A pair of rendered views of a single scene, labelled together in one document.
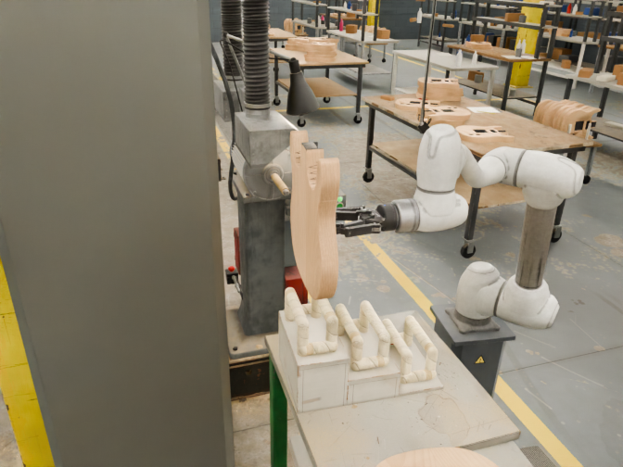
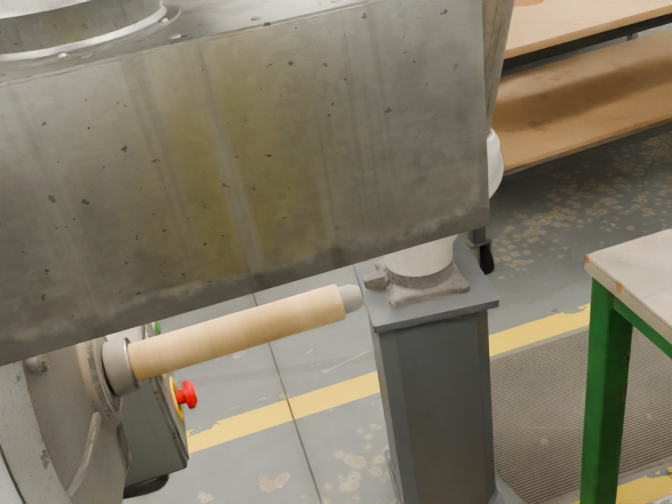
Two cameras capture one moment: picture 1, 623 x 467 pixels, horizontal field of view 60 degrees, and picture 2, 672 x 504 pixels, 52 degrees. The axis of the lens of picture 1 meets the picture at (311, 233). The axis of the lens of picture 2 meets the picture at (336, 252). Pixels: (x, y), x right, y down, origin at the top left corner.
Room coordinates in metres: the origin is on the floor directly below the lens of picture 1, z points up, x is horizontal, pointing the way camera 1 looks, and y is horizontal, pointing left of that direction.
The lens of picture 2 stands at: (1.98, 0.59, 1.60)
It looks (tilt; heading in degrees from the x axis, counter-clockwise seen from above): 32 degrees down; 278
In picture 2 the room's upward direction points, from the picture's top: 10 degrees counter-clockwise
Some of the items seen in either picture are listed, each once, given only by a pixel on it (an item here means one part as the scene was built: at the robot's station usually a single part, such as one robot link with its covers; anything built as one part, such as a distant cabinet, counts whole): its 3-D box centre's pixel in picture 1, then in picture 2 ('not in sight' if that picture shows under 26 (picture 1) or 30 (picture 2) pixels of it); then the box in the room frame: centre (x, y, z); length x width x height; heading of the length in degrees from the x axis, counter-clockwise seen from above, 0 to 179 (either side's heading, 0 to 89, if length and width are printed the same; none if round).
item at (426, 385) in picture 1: (403, 362); not in sight; (1.38, -0.30, 0.94); 0.27 x 0.15 x 0.01; 16
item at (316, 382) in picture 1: (311, 356); not in sight; (1.31, -0.01, 1.02); 0.27 x 0.15 x 0.17; 16
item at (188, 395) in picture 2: not in sight; (181, 396); (2.32, -0.09, 0.98); 0.04 x 0.04 x 0.04; 18
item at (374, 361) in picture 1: (370, 362); not in sight; (1.25, -0.18, 1.04); 0.11 x 0.03 x 0.03; 106
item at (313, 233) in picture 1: (311, 218); not in sight; (1.30, 0.00, 1.47); 0.35 x 0.04 x 0.40; 15
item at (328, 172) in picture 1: (325, 177); not in sight; (1.17, -0.03, 1.64); 0.07 x 0.04 x 0.10; 15
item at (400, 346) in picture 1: (396, 338); not in sight; (1.38, -0.27, 1.04); 0.20 x 0.03 x 0.03; 15
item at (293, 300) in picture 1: (296, 308); not in sight; (1.29, 0.04, 1.20); 0.20 x 0.03 x 0.03; 15
